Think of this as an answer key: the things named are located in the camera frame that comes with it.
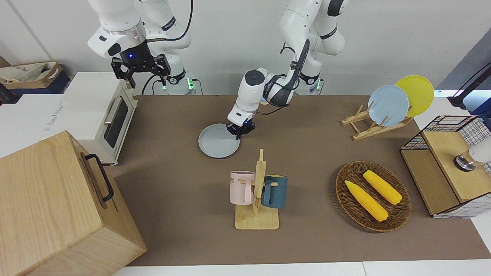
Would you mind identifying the gray partition panel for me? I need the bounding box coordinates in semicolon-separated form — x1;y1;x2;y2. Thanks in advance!
437;29;491;115

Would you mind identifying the light blue plate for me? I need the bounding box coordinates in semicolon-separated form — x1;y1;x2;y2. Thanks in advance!
368;85;409;127

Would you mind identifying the brown wicker basket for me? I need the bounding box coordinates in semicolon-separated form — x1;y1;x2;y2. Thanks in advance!
336;161;412;232

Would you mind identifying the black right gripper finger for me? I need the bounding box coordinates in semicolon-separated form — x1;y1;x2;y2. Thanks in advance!
153;54;171;85
111;57;137;89

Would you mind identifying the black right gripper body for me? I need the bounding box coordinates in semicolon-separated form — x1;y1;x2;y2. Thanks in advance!
120;42;158;74

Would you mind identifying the white toaster oven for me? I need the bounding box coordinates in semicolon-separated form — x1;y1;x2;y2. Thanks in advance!
61;72;138;166

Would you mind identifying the wooden plate rack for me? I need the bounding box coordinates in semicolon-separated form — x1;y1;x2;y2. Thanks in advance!
341;100;414;141

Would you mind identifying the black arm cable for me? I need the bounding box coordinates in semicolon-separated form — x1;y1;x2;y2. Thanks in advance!
258;38;311;116
146;0;193;42

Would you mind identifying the black box handle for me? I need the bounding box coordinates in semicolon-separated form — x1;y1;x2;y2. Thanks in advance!
85;153;115;202

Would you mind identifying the white bottle with metal cap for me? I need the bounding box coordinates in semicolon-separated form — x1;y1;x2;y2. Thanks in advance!
454;136;491;172

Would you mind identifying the brown table mat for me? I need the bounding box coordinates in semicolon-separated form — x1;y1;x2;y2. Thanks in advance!
111;95;491;267

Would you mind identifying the gray round plate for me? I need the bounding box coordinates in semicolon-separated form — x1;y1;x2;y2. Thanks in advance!
198;123;241;159

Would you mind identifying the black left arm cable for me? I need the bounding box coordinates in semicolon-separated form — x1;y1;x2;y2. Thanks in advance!
258;38;311;116

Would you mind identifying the pink mug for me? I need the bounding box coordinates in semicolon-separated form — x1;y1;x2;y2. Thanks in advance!
230;171;256;205

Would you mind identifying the wooden mug rack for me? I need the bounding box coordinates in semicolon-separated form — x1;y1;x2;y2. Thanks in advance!
235;149;280;230

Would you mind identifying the dark blue mug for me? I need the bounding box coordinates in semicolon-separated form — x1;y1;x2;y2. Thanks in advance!
262;174;288;209

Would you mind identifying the cardboard box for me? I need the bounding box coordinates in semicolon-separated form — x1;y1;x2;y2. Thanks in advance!
0;61;71;95

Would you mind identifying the yellow plate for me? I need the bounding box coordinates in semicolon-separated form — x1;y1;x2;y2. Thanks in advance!
395;75;435;117

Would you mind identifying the yellow corn cob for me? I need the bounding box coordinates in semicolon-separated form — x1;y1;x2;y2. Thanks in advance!
345;180;389;222
363;170;403;205

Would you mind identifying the toaster oven door handle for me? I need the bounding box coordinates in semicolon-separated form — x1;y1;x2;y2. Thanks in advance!
104;97;123;125

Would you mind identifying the wire grid wooden shelf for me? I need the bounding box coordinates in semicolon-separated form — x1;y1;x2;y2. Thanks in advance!
400;115;491;219

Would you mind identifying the white cloth bag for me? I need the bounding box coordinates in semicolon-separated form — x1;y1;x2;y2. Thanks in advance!
0;62;58;83

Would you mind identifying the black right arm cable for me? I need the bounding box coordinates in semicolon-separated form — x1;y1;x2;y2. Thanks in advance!
146;0;193;42

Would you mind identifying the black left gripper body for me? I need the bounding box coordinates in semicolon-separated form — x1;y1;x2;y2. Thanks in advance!
226;121;256;135

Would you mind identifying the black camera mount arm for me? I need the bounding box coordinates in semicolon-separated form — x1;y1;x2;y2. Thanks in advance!
447;63;491;108

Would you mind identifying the large wooden box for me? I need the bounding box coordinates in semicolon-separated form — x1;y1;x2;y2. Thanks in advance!
0;130;147;276

